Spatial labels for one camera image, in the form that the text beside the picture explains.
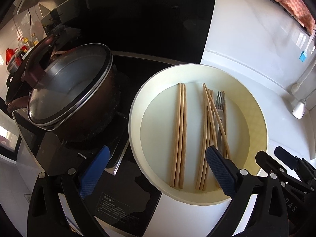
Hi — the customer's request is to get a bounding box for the white bottle brush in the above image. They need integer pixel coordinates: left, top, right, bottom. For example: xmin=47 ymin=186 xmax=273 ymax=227
xmin=291 ymin=57 xmax=316 ymax=95

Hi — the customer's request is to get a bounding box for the wooden chopstick in basin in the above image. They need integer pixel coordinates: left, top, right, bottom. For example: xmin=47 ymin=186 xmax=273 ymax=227
xmin=170 ymin=83 xmax=182 ymax=187

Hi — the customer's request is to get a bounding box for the white round basin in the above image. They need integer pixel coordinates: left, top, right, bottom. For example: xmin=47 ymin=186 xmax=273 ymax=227
xmin=129 ymin=64 xmax=268 ymax=206

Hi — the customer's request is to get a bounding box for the blue silicone basting brush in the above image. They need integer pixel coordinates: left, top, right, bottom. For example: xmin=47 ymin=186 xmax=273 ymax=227
xmin=299 ymin=44 xmax=309 ymax=62

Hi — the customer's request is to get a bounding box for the steel spatula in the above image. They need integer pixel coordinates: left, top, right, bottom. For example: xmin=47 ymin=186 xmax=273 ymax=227
xmin=292 ymin=79 xmax=315 ymax=119

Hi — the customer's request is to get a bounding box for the metal fork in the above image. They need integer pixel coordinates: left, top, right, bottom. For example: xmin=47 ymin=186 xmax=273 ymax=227
xmin=215 ymin=91 xmax=225 ymax=155

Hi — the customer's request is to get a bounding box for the black induction cooktop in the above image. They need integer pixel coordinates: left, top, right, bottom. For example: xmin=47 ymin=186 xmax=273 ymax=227
xmin=27 ymin=0 xmax=215 ymax=236

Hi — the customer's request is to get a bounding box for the pink striped dish cloth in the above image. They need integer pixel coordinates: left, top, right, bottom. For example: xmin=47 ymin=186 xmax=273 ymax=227
xmin=267 ymin=0 xmax=316 ymax=35

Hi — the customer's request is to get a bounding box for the dark pot with glass lid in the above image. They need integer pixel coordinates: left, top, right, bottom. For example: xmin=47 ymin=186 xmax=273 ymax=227
xmin=8 ymin=34 xmax=120 ymax=131

